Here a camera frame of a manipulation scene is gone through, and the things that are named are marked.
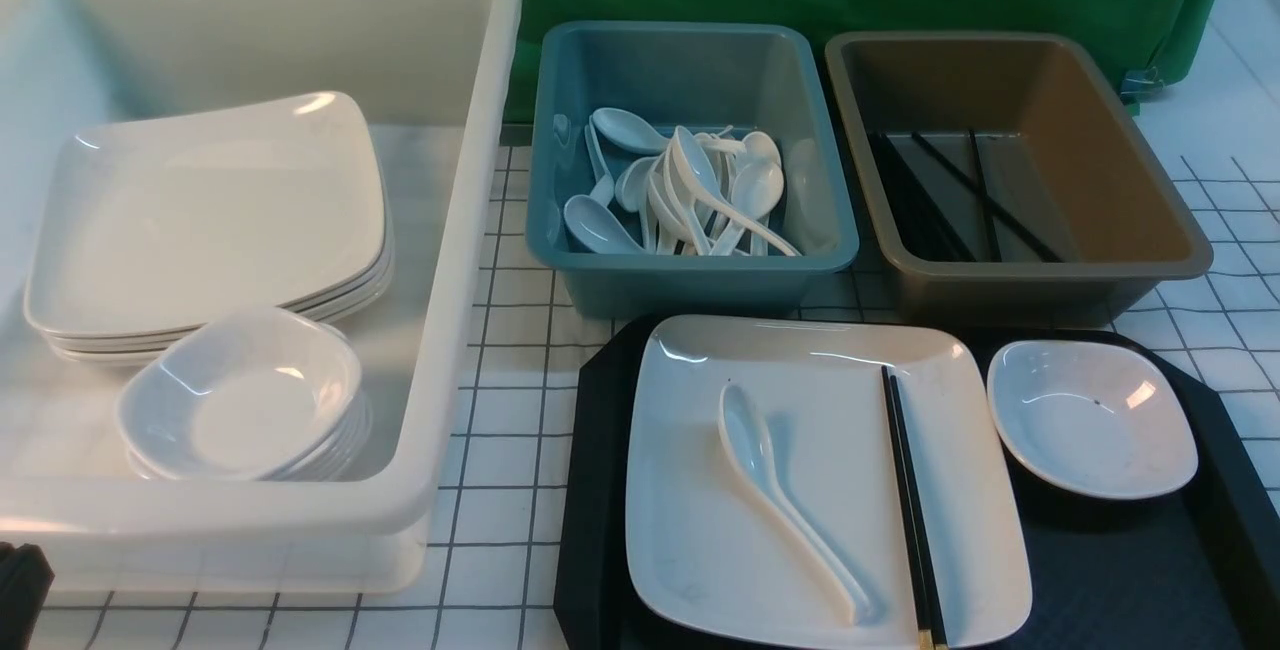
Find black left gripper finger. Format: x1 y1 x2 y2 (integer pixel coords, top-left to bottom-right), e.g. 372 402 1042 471
1 543 54 649

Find large white square plate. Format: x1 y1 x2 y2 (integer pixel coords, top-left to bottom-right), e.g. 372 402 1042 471
625 316 1033 649

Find white ceramic soup spoon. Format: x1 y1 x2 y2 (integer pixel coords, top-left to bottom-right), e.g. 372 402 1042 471
716 381 872 627

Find black chopstick pair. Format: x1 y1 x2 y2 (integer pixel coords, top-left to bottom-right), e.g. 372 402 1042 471
879 366 950 649

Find small white sauce dish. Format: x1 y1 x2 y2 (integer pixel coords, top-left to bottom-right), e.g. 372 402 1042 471
986 339 1199 502

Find top stacked white plate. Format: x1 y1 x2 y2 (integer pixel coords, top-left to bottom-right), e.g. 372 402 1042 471
24 91 387 339

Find stacked white plates below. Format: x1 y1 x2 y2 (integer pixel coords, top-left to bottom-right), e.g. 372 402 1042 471
37 223 396 367

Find top stacked small dish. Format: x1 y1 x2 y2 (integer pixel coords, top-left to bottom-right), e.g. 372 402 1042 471
115 308 369 417

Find stacked small dishes below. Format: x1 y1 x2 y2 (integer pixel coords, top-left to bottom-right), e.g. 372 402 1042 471
115 392 372 482

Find large white plastic bin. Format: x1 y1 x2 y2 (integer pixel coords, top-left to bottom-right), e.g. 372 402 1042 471
3 0 521 603

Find pile of white spoons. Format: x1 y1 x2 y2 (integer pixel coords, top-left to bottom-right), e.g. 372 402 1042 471
561 107 801 257

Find teal plastic bin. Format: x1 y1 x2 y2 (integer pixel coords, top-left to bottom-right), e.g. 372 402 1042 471
525 20 860 319

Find black chopsticks in bin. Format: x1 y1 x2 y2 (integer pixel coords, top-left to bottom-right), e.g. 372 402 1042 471
867 129 1065 264

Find brown plastic bin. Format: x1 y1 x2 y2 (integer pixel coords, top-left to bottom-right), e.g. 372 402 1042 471
826 31 1213 328

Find black serving tray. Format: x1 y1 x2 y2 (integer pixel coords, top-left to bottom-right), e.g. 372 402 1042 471
553 316 1277 649

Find metal binder clip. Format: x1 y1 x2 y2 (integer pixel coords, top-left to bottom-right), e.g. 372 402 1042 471
1117 67 1166 106

